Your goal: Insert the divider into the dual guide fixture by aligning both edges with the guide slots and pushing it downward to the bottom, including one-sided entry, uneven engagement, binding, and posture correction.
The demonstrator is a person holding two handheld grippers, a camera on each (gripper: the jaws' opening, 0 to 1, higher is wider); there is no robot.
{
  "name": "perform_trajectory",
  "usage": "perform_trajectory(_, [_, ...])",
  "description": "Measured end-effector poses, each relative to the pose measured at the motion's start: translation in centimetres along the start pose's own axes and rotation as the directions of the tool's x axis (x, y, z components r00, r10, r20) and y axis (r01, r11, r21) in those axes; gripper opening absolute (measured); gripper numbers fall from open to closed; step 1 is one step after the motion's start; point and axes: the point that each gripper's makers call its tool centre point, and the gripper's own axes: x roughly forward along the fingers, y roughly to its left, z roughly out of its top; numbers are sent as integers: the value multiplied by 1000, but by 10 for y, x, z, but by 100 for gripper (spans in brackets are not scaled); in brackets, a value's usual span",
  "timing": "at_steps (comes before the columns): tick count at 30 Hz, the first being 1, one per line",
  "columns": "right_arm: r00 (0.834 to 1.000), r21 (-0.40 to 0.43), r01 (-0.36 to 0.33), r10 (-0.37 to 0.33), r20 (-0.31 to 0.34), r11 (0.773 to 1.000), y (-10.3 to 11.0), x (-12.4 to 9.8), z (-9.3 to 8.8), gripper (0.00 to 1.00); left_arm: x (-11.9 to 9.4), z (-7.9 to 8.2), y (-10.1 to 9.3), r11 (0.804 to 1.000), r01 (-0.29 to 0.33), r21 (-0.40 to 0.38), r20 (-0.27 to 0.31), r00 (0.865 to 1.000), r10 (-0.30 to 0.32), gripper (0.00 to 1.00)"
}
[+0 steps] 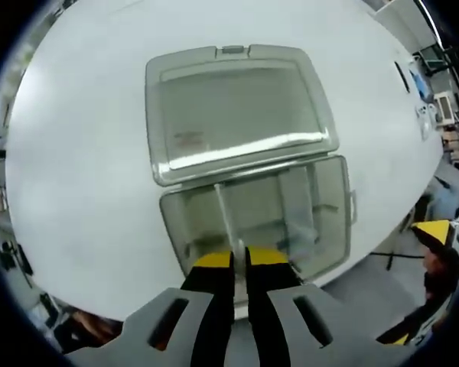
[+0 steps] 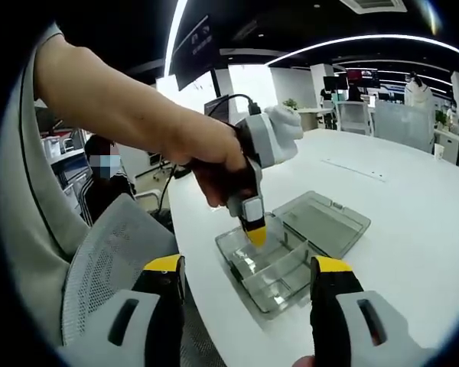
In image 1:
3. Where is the small white appliance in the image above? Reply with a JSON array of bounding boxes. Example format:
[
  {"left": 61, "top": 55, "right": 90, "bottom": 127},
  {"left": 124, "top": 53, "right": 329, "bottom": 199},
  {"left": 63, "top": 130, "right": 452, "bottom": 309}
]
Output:
[{"left": 434, "top": 91, "right": 458, "bottom": 125}]

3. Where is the grey transparent guide fixture box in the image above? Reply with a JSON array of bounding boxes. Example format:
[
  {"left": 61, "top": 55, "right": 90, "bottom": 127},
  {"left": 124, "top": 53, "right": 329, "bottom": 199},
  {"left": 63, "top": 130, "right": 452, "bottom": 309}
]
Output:
[{"left": 145, "top": 44, "right": 359, "bottom": 287}]

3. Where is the black remote control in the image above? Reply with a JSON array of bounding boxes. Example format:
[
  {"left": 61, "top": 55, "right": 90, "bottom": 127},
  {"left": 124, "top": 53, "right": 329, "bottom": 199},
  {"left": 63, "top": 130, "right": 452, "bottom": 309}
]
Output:
[{"left": 393, "top": 60, "right": 412, "bottom": 93}]

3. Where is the blue flat packet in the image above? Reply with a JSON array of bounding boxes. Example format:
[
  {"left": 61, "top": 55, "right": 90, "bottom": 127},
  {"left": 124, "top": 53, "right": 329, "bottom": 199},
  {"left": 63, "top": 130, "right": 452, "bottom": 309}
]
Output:
[{"left": 411, "top": 64, "right": 431, "bottom": 99}]

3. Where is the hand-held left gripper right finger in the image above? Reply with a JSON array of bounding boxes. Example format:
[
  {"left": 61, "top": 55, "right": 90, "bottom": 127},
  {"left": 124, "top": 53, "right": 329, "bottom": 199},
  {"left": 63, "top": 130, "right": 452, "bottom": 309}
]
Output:
[{"left": 244, "top": 246, "right": 407, "bottom": 367}]

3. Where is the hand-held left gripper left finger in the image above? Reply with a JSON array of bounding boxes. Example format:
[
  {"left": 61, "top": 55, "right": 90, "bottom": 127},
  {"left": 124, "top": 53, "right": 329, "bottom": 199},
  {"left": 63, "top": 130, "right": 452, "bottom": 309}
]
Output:
[{"left": 63, "top": 251, "right": 236, "bottom": 367}]

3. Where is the white game controller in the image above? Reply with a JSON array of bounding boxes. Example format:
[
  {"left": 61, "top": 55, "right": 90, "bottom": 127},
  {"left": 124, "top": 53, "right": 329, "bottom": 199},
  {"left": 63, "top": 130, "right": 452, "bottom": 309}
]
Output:
[{"left": 415, "top": 102, "right": 435, "bottom": 141}]

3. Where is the person's right hand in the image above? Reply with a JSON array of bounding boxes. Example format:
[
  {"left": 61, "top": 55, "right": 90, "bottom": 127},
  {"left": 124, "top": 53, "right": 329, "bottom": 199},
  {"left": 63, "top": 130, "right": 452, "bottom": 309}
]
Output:
[{"left": 422, "top": 246, "right": 459, "bottom": 304}]

